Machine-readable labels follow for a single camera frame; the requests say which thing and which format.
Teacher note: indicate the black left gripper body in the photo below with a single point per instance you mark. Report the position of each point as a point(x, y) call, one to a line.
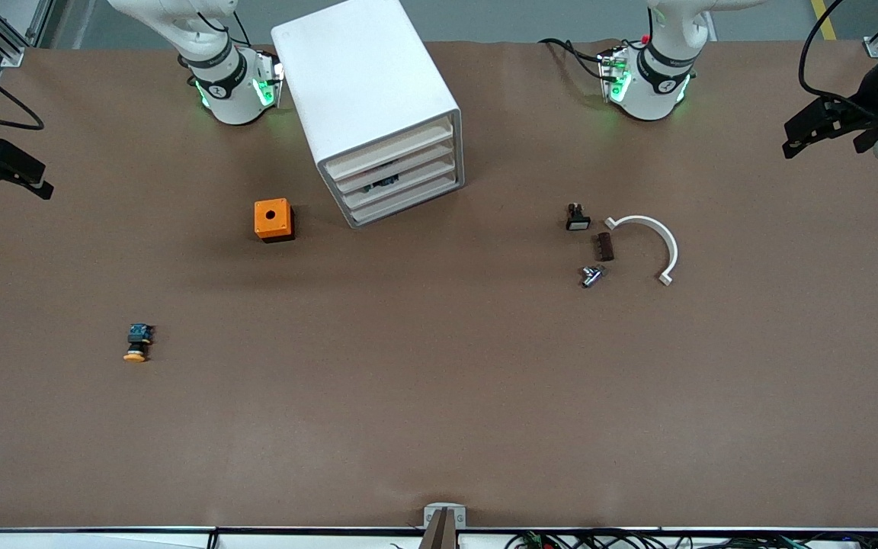
point(860, 112)

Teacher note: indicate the white drawer cabinet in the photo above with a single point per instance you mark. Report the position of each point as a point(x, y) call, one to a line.
point(363, 76)

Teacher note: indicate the beige cabinet drawer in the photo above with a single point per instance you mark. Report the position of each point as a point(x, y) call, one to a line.
point(408, 203)
point(408, 165)
point(420, 181)
point(393, 149)

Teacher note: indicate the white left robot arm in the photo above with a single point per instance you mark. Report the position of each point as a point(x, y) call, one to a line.
point(648, 95)

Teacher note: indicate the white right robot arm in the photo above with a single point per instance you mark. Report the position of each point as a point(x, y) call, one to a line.
point(229, 99)

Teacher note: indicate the yellow mushroom push button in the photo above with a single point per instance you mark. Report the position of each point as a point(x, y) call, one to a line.
point(136, 337)

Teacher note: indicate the blue black push button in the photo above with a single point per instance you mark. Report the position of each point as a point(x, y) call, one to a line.
point(384, 183)

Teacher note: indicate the brown terminal block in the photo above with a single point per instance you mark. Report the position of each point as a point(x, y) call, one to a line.
point(605, 247)

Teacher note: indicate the small silver metal connector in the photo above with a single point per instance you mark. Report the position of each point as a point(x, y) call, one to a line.
point(592, 276)

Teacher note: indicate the grey metal table clamp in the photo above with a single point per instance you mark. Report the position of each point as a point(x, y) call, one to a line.
point(431, 518)

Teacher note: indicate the brown tapered bar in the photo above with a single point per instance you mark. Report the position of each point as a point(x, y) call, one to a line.
point(440, 534)

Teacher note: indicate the white curved plastic bracket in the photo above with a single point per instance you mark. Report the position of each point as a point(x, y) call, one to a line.
point(656, 226)

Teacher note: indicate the black white rectangular switch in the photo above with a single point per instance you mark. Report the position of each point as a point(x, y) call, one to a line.
point(578, 222)

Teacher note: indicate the orange button enclosure box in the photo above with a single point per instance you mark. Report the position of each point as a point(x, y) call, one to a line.
point(262, 223)

